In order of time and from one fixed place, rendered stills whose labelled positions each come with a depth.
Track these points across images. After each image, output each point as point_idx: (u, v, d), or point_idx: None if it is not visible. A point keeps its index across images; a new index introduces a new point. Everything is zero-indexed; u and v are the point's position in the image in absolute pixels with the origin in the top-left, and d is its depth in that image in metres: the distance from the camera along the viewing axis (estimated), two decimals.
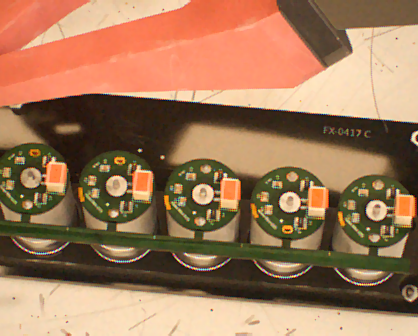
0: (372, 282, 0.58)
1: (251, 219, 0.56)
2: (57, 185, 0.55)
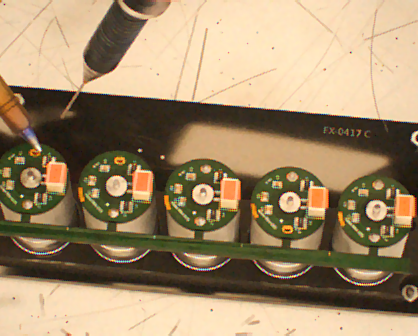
0: (372, 282, 0.58)
1: (251, 219, 0.56)
2: (57, 185, 0.55)
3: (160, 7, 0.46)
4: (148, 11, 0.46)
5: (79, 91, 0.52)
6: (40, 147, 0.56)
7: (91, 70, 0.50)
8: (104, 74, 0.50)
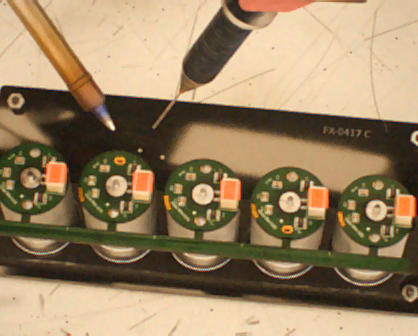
0: (372, 282, 0.58)
1: (251, 219, 0.56)
2: (57, 185, 0.55)
3: (267, 18, 0.46)
4: (255, 22, 0.46)
5: (174, 101, 0.52)
6: (113, 125, 0.54)
7: (190, 81, 0.50)
8: (203, 85, 0.50)
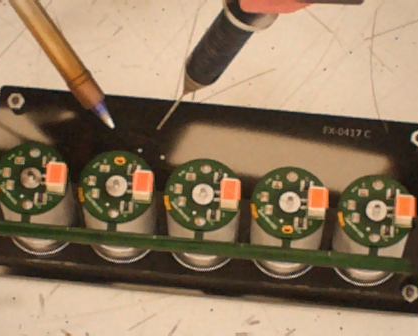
0: (372, 282, 0.58)
1: (251, 219, 0.56)
2: (57, 185, 0.55)
3: (268, 19, 0.46)
4: (256, 23, 0.46)
5: (178, 102, 0.52)
6: (112, 123, 0.54)
7: (193, 82, 0.50)
8: (206, 86, 0.50)
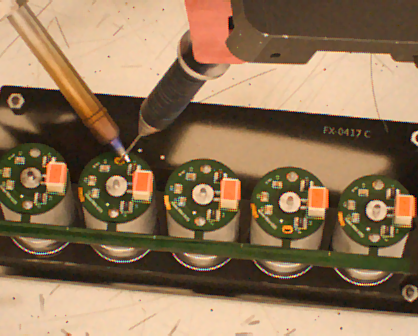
0: (372, 282, 0.58)
1: (251, 219, 0.56)
2: (57, 185, 0.55)
3: (220, 69, 0.49)
4: (209, 73, 0.48)
5: (138, 138, 0.54)
6: (128, 157, 0.56)
7: (148, 126, 0.52)
8: (160, 130, 0.52)
